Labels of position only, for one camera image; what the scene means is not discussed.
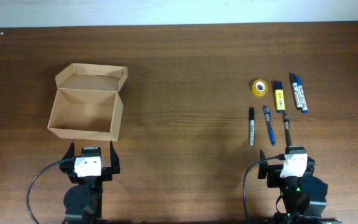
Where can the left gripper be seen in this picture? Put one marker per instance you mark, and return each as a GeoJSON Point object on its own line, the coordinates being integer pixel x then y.
{"type": "Point", "coordinates": [107, 170]}

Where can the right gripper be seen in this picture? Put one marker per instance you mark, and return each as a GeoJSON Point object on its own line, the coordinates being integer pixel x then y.
{"type": "Point", "coordinates": [272, 171]}

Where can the brown cardboard box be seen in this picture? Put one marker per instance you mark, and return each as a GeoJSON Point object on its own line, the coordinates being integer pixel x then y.
{"type": "Point", "coordinates": [87, 104]}

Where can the blue ballpoint pen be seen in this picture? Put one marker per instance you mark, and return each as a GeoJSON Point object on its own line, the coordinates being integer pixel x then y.
{"type": "Point", "coordinates": [269, 124]}

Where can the black permanent marker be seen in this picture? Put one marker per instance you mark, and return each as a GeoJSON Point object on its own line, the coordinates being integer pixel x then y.
{"type": "Point", "coordinates": [252, 124]}

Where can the yellow highlighter blue cap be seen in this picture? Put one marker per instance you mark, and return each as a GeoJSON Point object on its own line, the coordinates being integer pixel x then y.
{"type": "Point", "coordinates": [279, 97]}

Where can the white marker blue cap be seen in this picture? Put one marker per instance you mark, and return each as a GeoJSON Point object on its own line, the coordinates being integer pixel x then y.
{"type": "Point", "coordinates": [302, 95]}

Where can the yellow tape roll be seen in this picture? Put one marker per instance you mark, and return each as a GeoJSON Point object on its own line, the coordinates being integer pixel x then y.
{"type": "Point", "coordinates": [259, 87]}

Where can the white marker black cap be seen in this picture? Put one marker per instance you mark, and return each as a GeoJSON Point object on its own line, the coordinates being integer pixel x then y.
{"type": "Point", "coordinates": [294, 84]}

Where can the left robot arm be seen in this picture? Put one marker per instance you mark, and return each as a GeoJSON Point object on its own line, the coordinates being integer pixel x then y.
{"type": "Point", "coordinates": [83, 201]}

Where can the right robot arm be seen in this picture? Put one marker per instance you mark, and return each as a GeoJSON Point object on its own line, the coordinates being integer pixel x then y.
{"type": "Point", "coordinates": [303, 194]}

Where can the black ballpoint pen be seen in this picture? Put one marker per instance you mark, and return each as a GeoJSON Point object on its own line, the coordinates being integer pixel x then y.
{"type": "Point", "coordinates": [287, 129]}

